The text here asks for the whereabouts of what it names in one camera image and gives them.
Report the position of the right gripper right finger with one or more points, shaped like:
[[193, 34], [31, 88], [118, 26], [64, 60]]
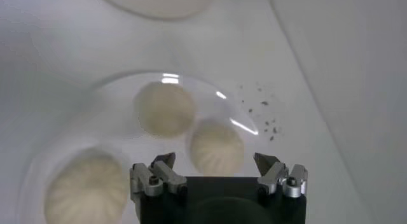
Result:
[[291, 182]]

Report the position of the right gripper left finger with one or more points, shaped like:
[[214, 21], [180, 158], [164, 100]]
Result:
[[152, 180]]

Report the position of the white steamed baozi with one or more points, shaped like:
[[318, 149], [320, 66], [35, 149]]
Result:
[[86, 187], [217, 149], [165, 109]]

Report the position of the white round plate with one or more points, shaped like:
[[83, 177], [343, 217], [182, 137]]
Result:
[[111, 117]]

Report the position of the brown crumbs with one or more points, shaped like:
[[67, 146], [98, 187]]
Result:
[[264, 103]]

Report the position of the white electric cooker base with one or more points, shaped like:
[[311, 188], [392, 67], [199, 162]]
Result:
[[152, 2]]

